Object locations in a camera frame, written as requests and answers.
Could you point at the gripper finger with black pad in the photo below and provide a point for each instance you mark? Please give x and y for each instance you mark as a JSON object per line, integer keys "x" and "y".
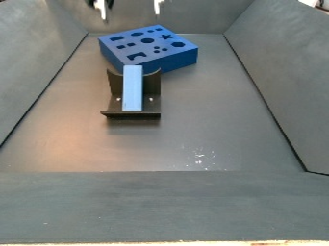
{"x": 100, "y": 6}

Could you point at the blue shape sorting board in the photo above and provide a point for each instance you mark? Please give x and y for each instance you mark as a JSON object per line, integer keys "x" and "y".
{"x": 153, "y": 47}

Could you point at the black curved fixture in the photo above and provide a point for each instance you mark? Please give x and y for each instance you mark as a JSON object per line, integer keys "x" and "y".
{"x": 151, "y": 96}

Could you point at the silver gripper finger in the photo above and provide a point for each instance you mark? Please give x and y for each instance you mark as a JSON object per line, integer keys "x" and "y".
{"x": 157, "y": 4}

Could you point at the light blue rectangular block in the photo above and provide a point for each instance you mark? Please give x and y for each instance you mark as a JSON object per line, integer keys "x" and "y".
{"x": 133, "y": 88}

